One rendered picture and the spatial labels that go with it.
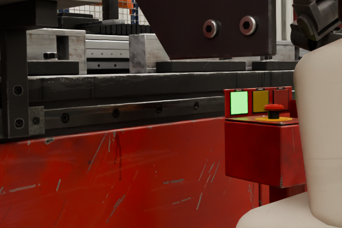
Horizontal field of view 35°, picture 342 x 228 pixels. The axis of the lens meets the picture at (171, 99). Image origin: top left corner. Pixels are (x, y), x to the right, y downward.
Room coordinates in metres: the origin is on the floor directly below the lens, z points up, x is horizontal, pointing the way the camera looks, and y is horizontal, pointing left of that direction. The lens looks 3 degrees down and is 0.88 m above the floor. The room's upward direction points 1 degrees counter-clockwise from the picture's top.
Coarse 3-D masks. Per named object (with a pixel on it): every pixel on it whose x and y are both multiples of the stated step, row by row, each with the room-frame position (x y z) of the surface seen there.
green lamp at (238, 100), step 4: (232, 92) 1.11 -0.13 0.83; (236, 92) 1.12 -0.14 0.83; (240, 92) 1.12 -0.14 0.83; (244, 92) 1.13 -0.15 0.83; (232, 96) 1.11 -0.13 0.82; (236, 96) 1.12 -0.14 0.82; (240, 96) 1.12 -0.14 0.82; (244, 96) 1.13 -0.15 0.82; (232, 100) 1.11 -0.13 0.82; (236, 100) 1.12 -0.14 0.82; (240, 100) 1.12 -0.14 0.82; (244, 100) 1.13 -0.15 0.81; (232, 104) 1.11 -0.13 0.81; (236, 104) 1.12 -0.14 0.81; (240, 104) 1.12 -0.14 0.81; (244, 104) 1.13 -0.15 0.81; (232, 108) 1.11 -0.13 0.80; (236, 108) 1.12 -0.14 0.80; (240, 108) 1.12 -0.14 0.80; (244, 108) 1.13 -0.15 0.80; (232, 112) 1.11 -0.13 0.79; (236, 112) 1.12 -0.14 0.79; (240, 112) 1.12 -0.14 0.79; (244, 112) 1.13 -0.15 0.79
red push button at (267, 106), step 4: (268, 104) 1.06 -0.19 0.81; (272, 104) 1.06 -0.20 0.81; (276, 104) 1.06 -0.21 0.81; (280, 104) 1.06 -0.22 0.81; (264, 108) 1.06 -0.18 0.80; (268, 108) 1.05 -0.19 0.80; (272, 108) 1.04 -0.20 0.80; (276, 108) 1.04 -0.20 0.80; (280, 108) 1.05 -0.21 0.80; (268, 112) 1.06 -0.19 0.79; (272, 112) 1.05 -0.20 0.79; (276, 112) 1.05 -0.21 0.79; (268, 116) 1.06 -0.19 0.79; (272, 116) 1.05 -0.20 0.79; (276, 116) 1.05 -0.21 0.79
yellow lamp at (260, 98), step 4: (256, 92) 1.15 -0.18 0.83; (260, 92) 1.15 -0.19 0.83; (264, 92) 1.16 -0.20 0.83; (256, 96) 1.15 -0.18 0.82; (260, 96) 1.15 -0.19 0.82; (264, 96) 1.16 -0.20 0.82; (256, 100) 1.15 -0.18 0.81; (260, 100) 1.15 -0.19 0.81; (264, 100) 1.16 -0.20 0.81; (268, 100) 1.17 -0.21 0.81; (256, 104) 1.15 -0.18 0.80; (260, 104) 1.15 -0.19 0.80; (264, 104) 1.16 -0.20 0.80; (256, 108) 1.15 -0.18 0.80; (260, 108) 1.15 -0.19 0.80
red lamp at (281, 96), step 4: (276, 92) 1.18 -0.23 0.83; (280, 92) 1.19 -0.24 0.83; (284, 92) 1.20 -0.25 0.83; (276, 96) 1.18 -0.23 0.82; (280, 96) 1.19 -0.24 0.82; (284, 96) 1.20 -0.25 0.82; (276, 100) 1.18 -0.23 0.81; (280, 100) 1.19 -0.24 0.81; (284, 100) 1.20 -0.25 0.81; (288, 100) 1.20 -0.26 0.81; (284, 104) 1.20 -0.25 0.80; (288, 104) 1.20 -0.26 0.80; (284, 108) 1.20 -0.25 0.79; (288, 108) 1.20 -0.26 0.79
